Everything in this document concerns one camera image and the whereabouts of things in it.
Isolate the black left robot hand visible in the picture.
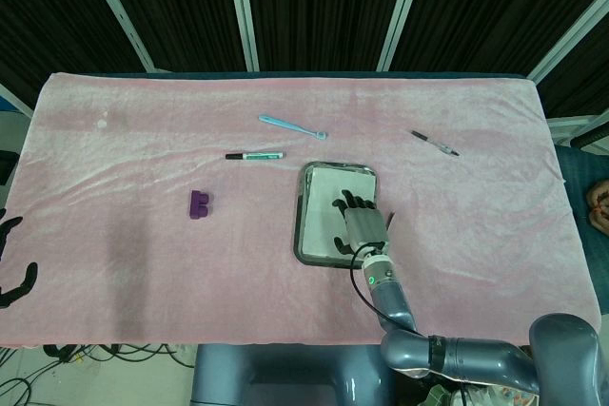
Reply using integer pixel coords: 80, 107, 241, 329
0, 208, 38, 310

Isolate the black grey right robot hand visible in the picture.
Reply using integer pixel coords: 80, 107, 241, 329
331, 189, 392, 258

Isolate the white paper sheet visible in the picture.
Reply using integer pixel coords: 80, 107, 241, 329
302, 167, 375, 258

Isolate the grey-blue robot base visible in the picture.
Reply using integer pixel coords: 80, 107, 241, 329
189, 343, 396, 406

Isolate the metal tray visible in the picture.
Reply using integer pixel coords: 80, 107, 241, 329
290, 161, 383, 270

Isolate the clear black ballpoint pen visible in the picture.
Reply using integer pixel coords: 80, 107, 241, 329
410, 128, 461, 158

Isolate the light blue toothbrush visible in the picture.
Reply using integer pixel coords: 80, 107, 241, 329
258, 114, 329, 141

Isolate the green white marker pen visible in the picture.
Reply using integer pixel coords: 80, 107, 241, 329
225, 150, 286, 162

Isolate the pink velvet table cloth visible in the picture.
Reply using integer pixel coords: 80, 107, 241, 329
0, 71, 601, 350

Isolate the purple plastic block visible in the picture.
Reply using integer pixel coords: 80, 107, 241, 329
187, 189, 215, 222

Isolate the teal padded bench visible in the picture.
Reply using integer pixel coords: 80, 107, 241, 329
555, 143, 609, 348

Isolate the colourful printed packet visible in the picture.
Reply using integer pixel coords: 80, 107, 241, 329
463, 382, 540, 406

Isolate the black ribbed partition panel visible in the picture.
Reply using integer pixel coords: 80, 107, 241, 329
0, 0, 148, 115
92, 0, 251, 73
537, 15, 609, 120
389, 0, 609, 77
242, 0, 411, 73

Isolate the pink skin-coloured model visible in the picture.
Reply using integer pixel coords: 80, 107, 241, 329
584, 180, 609, 236

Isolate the black ribbed bar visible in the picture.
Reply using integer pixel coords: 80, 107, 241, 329
570, 126, 609, 151

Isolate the black robot wrist cable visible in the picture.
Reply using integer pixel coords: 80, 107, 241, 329
348, 243, 429, 341

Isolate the black floor cable bundle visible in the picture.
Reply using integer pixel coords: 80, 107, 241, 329
0, 342, 196, 406

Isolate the white partition frame post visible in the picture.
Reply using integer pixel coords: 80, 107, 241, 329
75, 0, 158, 73
526, 0, 609, 84
378, 0, 432, 72
0, 82, 34, 118
224, 0, 261, 72

